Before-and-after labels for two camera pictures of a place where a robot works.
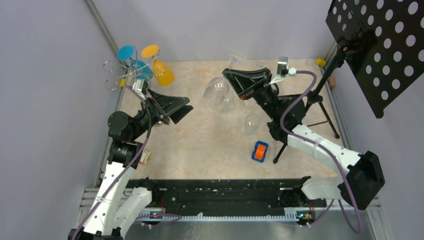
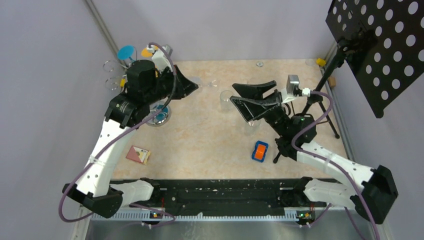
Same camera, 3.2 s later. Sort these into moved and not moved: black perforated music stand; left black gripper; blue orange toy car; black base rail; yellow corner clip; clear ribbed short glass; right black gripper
Moved: left black gripper; right black gripper
Not moved: blue orange toy car; yellow corner clip; clear ribbed short glass; black perforated music stand; black base rail
